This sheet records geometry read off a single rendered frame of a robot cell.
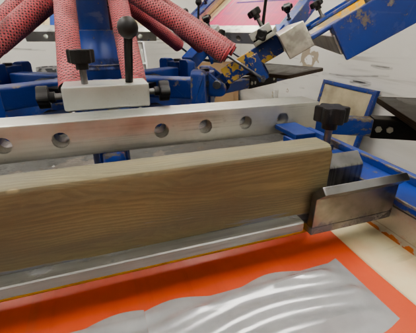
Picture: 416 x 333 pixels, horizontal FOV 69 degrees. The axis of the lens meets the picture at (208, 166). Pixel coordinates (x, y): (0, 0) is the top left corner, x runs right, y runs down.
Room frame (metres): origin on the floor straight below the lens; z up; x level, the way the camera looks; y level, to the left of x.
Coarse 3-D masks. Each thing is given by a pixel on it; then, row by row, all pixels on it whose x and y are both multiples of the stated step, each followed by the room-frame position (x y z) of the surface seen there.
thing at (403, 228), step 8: (256, 144) 0.45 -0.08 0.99; (392, 208) 0.26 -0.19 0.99; (392, 216) 0.26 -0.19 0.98; (400, 216) 0.26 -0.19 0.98; (408, 216) 0.25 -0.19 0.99; (376, 224) 0.28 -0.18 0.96; (384, 224) 0.27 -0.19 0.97; (392, 224) 0.26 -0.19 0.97; (400, 224) 0.25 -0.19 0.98; (408, 224) 0.25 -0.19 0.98; (384, 232) 0.27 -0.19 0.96; (392, 232) 0.26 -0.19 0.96; (400, 232) 0.25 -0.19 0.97; (408, 232) 0.24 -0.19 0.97; (400, 240) 0.25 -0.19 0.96; (408, 240) 0.24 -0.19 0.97; (408, 248) 0.24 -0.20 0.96
